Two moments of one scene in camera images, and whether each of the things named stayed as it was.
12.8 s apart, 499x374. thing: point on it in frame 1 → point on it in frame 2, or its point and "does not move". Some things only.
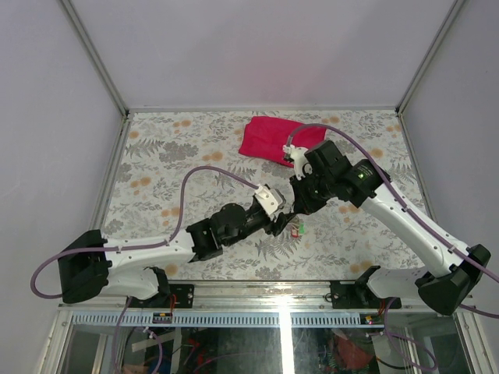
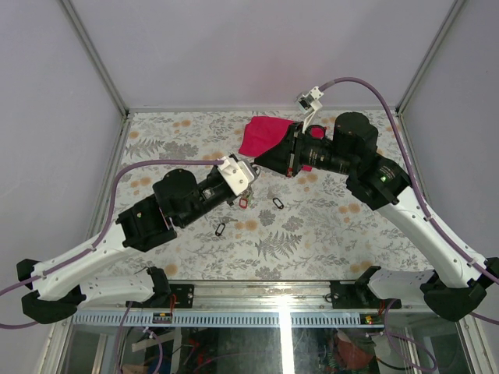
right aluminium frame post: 444,26 does not move
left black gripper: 281,221 → 216,172
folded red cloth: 266,138 does not move
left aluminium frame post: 95,58 does not move
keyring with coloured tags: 296,229 → 245,201
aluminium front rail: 281,298 does not move
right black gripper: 302,203 → 285,157
